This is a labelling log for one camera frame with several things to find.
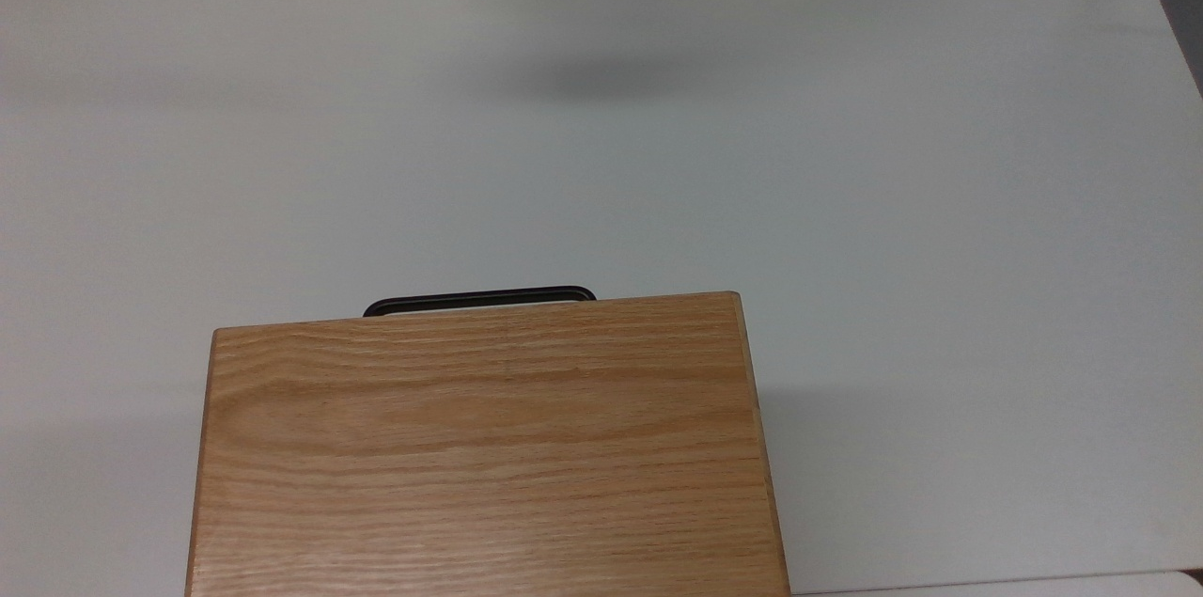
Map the oak drawer with black handle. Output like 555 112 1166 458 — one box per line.
363 286 598 319

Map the oak wooden drawer cabinet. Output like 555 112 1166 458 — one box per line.
184 291 792 597

